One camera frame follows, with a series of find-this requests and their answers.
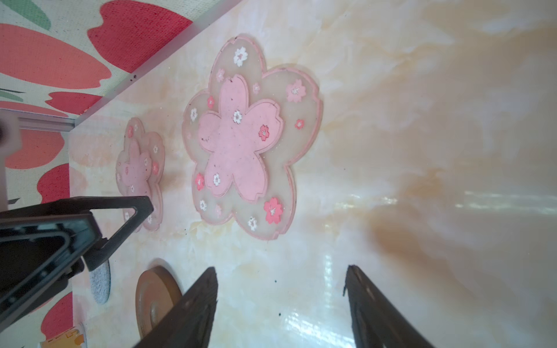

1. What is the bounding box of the aluminium frame post left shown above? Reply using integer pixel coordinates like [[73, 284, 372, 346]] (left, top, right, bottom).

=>
[[1, 108, 76, 133]]

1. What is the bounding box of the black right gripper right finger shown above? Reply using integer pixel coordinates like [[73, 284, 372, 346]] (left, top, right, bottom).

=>
[[343, 265, 433, 348]]

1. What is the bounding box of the pink flower silicone coaster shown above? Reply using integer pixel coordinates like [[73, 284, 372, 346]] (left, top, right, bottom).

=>
[[182, 36, 323, 241]]

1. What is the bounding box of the round grey coaster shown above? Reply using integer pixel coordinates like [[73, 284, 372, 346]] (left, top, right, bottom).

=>
[[89, 260, 111, 305]]

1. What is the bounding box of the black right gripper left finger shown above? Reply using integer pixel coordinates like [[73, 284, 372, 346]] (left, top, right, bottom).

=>
[[136, 267, 218, 347]]

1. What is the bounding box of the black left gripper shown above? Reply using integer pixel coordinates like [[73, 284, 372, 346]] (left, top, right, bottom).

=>
[[0, 195, 155, 331]]

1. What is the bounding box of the round brown wooden coaster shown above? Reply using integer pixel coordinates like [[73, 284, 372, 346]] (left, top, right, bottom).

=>
[[135, 265, 182, 339]]

